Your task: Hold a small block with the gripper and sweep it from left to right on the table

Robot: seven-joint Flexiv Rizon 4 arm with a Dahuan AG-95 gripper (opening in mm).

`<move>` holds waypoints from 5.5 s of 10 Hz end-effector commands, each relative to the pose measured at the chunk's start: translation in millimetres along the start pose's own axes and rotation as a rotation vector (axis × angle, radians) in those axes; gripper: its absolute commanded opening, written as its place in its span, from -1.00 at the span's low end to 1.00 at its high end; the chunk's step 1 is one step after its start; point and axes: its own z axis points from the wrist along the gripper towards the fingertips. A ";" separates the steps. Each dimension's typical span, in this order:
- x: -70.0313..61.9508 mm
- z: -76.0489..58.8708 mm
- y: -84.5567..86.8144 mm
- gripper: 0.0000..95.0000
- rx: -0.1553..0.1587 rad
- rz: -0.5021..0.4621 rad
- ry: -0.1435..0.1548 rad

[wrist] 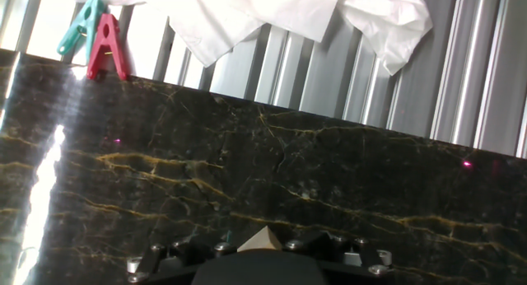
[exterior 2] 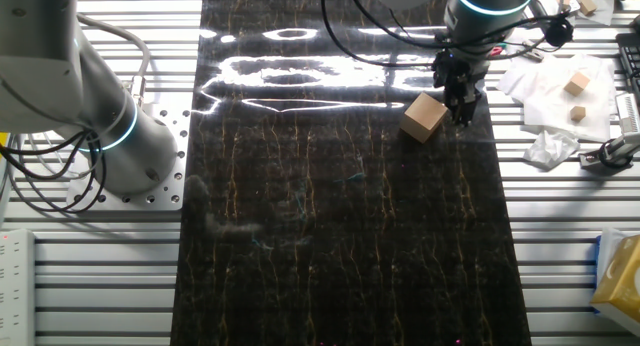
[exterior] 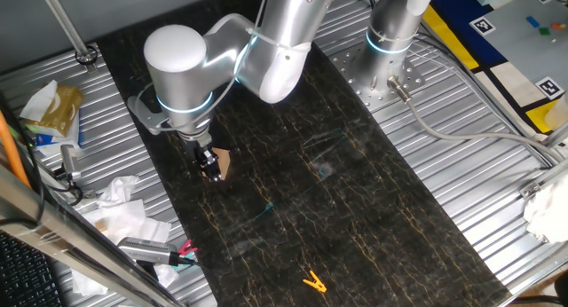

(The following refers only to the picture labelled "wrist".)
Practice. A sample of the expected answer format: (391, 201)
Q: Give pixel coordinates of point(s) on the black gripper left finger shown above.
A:
(193, 252)

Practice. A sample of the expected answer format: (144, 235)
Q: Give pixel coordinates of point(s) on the large wooden cube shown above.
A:
(261, 241)

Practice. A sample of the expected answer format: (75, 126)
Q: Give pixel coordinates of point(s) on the red plastic clip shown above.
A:
(106, 46)

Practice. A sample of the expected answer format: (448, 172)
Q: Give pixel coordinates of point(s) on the black marble pattern mat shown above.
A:
(247, 174)

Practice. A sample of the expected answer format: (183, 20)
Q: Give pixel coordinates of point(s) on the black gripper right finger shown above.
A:
(317, 244)

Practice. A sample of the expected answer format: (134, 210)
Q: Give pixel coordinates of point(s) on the teal plastic clip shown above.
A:
(82, 25)

